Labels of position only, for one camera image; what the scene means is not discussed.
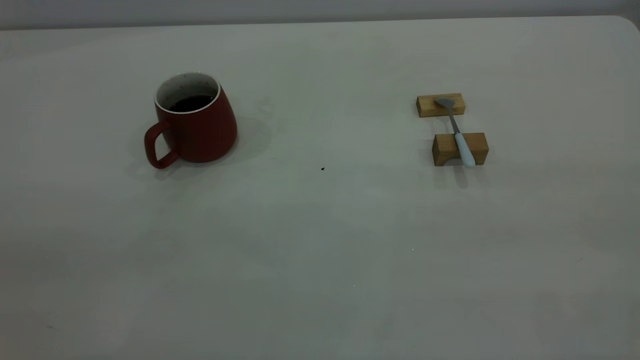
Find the arched wooden block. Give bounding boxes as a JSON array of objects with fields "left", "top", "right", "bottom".
[{"left": 432, "top": 132, "right": 489, "bottom": 167}]

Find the red ceramic mug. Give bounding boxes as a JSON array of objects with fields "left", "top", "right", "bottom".
[{"left": 144, "top": 72, "right": 239, "bottom": 170}]

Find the spoon with light blue handle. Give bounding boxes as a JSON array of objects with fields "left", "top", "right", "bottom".
[{"left": 434, "top": 97, "right": 476, "bottom": 168}]

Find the flat rectangular wooden block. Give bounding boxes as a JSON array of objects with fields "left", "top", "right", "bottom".
[{"left": 416, "top": 93, "right": 466, "bottom": 118}]

